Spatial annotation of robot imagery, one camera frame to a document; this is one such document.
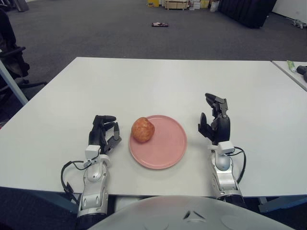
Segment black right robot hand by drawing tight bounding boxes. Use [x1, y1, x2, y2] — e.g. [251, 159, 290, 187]
[198, 92, 232, 146]

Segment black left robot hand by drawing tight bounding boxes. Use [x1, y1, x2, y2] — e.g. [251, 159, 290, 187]
[88, 115, 122, 154]

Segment red yellow apple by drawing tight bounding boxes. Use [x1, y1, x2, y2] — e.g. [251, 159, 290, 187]
[131, 116, 155, 144]

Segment pink round plate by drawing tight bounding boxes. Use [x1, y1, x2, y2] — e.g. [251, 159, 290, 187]
[129, 115, 188, 170]

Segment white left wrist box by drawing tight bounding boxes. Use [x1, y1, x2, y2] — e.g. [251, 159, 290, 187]
[85, 145, 101, 160]

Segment white side table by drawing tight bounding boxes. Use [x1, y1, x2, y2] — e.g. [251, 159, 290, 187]
[271, 60, 307, 92]

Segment green white tube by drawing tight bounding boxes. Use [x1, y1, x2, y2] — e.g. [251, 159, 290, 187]
[286, 59, 297, 72]

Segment light blue desk leg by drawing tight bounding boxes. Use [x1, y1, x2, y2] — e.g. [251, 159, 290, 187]
[0, 58, 29, 106]

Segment grey robot torso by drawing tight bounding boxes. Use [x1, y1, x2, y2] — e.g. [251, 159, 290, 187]
[87, 195, 288, 230]

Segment black office chair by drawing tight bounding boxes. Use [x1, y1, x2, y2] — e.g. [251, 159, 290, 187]
[0, 9, 47, 96]

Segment black curtain partition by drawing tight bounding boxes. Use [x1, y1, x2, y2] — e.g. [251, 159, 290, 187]
[217, 0, 276, 29]

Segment stacked cardboard boxes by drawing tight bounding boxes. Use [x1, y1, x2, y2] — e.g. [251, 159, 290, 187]
[189, 0, 211, 10]

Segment grey quadruped robot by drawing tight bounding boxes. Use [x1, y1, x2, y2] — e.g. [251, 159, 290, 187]
[291, 19, 307, 29]

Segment wooden crate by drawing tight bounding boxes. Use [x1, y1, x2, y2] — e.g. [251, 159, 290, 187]
[165, 0, 190, 11]

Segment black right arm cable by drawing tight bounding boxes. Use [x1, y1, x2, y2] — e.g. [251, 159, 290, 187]
[226, 146, 247, 184]

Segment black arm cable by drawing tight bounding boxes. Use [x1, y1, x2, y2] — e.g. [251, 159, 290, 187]
[226, 146, 247, 184]
[60, 160, 88, 204]

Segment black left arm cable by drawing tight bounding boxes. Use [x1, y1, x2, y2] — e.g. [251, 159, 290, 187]
[60, 160, 88, 204]

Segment blue grey table frame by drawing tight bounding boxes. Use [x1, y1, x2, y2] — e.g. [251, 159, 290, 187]
[258, 195, 307, 213]

